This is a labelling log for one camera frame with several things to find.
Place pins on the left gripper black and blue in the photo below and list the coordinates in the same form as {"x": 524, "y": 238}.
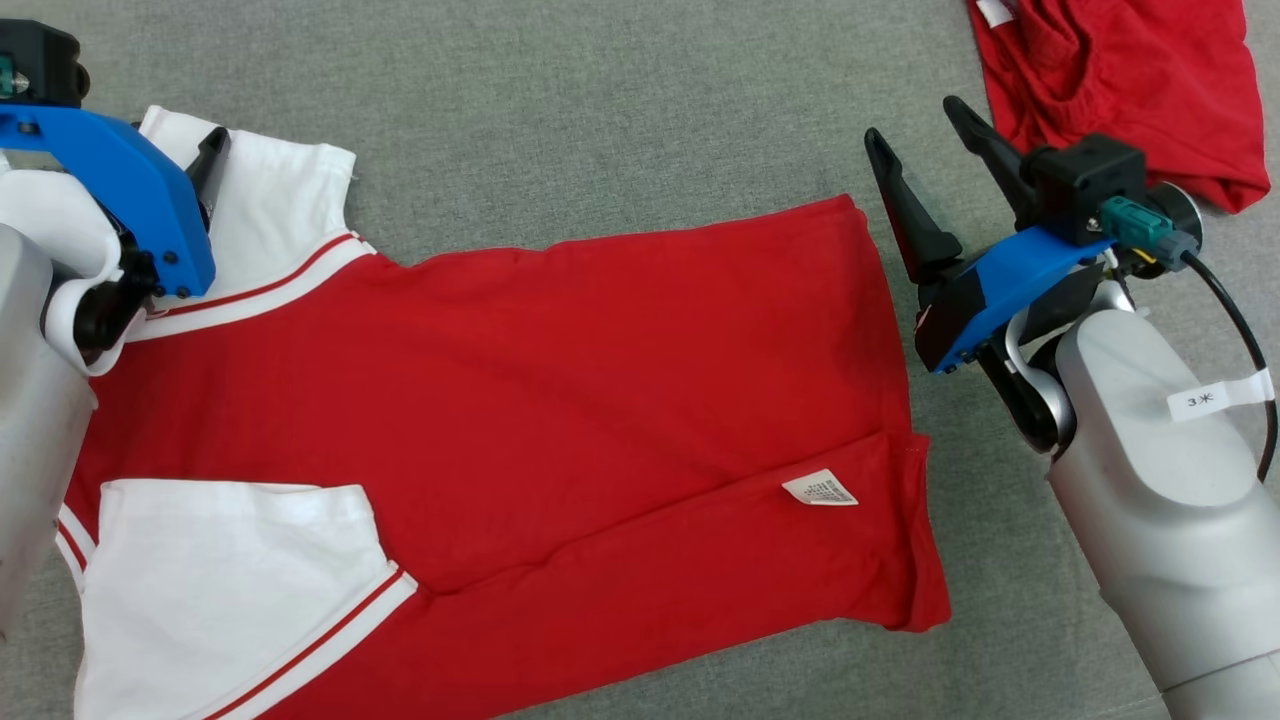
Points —
{"x": 140, "y": 180}

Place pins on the right gripper black and blue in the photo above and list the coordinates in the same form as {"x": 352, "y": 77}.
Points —
{"x": 990, "y": 290}

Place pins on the red shorts with white stripes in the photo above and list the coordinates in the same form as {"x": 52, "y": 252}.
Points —
{"x": 1130, "y": 70}

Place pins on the red shirt with white sleeves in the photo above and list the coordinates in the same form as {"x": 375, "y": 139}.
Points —
{"x": 500, "y": 380}

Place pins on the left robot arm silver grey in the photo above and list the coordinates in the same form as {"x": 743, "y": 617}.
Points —
{"x": 30, "y": 400}

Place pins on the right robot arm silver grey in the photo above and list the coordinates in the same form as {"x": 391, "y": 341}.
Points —
{"x": 1150, "y": 500}

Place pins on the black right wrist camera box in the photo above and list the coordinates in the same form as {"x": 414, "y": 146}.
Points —
{"x": 1085, "y": 185}

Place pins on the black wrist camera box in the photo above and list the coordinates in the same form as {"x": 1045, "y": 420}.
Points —
{"x": 1085, "y": 185}
{"x": 45, "y": 65}

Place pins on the teal right camera connector plug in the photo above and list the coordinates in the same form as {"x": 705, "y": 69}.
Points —
{"x": 1130, "y": 218}

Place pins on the teal camera connector plug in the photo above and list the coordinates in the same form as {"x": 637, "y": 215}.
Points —
{"x": 10, "y": 78}
{"x": 1130, "y": 218}

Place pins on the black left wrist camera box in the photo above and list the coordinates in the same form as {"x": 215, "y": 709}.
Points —
{"x": 45, "y": 65}

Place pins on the teal left camera connector plug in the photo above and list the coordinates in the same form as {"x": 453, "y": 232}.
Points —
{"x": 10, "y": 78}

